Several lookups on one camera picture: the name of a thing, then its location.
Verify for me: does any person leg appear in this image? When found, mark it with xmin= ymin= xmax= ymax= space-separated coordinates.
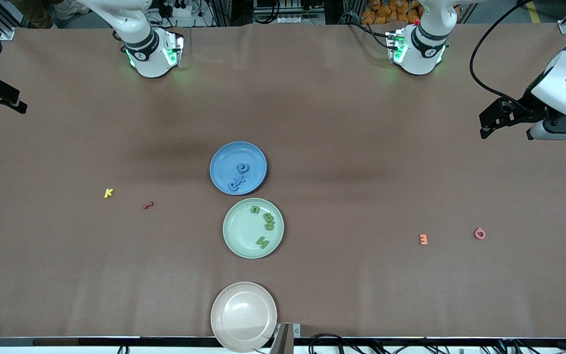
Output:
xmin=8 ymin=0 xmax=89 ymax=29

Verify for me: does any pile of oranges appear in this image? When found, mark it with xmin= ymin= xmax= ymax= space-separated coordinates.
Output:
xmin=360 ymin=0 xmax=424 ymax=25

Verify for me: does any brown table cover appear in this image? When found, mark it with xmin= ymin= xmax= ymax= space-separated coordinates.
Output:
xmin=0 ymin=22 xmax=566 ymax=340

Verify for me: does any white power strip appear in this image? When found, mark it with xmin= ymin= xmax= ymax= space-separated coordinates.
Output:
xmin=158 ymin=0 xmax=198 ymax=19
xmin=277 ymin=12 xmax=326 ymax=26

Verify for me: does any blue plate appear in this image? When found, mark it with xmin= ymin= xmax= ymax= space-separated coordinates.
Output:
xmin=210 ymin=141 xmax=268 ymax=196

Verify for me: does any light green plate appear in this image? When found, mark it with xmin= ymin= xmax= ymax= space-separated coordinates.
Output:
xmin=223 ymin=198 xmax=285 ymax=260

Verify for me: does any beige plate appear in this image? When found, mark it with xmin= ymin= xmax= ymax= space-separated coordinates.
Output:
xmin=210 ymin=281 xmax=278 ymax=353

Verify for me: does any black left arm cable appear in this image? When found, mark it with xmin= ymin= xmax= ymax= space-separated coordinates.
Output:
xmin=470 ymin=0 xmax=534 ymax=111

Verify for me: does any black floor cable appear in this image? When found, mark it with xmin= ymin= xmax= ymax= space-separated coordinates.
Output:
xmin=308 ymin=333 xmax=345 ymax=354

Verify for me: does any grey metal post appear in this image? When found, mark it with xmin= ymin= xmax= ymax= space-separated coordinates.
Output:
xmin=270 ymin=322 xmax=302 ymax=354

